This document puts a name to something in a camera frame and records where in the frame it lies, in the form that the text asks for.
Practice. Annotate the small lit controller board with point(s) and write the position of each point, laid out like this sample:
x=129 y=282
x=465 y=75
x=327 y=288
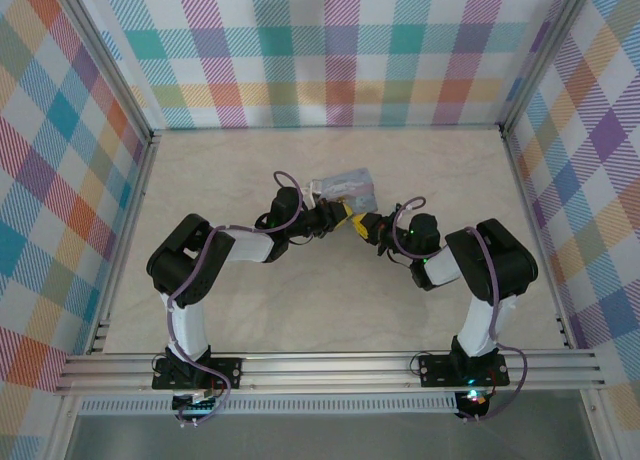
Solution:
x=472 y=396

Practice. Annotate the long aluminium base rail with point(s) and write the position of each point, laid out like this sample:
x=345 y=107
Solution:
x=325 y=372

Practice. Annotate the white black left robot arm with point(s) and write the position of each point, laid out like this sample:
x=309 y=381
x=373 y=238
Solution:
x=187 y=330

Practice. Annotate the grey metal sheet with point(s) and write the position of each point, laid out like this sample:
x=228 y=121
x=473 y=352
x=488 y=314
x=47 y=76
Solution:
x=325 y=437

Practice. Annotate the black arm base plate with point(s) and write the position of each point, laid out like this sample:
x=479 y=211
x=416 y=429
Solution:
x=430 y=370
x=232 y=372

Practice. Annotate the aluminium floor side rail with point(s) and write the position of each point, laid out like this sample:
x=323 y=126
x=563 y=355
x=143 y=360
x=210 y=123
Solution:
x=128 y=240
x=534 y=230

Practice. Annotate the aluminium floor back rail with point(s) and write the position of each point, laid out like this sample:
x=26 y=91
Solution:
x=325 y=127

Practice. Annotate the short aluminium frame post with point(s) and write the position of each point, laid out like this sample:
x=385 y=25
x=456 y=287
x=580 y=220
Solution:
x=62 y=430
x=597 y=430

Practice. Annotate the light blue pouch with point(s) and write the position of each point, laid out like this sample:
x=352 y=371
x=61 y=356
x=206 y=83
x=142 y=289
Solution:
x=345 y=185

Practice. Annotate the green lit controller board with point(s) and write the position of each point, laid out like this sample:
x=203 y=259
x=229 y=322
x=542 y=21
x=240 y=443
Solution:
x=197 y=407

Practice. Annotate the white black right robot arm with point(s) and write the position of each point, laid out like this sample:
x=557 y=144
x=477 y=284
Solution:
x=480 y=325

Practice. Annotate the aluminium corner post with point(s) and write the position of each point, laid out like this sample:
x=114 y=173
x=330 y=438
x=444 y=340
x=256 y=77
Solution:
x=106 y=55
x=545 y=55

